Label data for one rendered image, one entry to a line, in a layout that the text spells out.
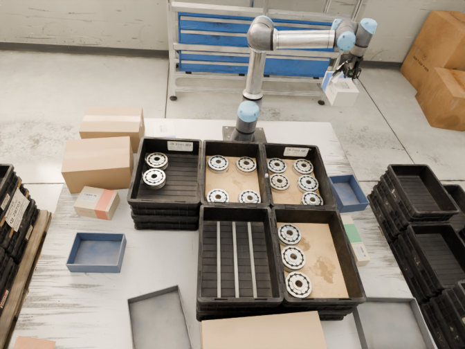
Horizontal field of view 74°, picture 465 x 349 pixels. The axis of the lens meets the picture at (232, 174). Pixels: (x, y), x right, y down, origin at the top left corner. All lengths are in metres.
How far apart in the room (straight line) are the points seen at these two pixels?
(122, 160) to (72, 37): 2.87
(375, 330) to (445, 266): 0.93
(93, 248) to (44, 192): 1.30
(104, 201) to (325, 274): 1.02
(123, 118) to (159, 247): 0.76
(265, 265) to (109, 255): 0.67
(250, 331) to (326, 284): 0.38
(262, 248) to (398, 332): 0.64
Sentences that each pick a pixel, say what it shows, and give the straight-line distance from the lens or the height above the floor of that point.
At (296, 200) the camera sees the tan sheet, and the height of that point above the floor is 0.83.
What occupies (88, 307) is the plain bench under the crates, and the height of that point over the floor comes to 0.70.
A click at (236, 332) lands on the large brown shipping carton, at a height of 0.90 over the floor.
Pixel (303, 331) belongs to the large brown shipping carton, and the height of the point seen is 0.90.
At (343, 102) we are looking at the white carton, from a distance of 1.80.
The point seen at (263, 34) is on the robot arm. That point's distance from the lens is 1.54.
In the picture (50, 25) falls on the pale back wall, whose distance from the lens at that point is 4.32.
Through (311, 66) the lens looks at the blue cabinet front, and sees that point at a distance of 3.46.
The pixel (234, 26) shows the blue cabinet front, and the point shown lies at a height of 0.79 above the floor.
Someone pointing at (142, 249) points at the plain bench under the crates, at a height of 0.70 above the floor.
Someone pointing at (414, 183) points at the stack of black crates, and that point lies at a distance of 2.47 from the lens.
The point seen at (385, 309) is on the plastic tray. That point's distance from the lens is 1.56.
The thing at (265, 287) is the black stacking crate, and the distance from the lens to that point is 1.27.
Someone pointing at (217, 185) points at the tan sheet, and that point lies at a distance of 1.50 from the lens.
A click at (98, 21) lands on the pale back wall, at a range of 4.14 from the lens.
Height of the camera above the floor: 1.98
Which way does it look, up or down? 48 degrees down
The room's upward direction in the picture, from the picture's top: 9 degrees clockwise
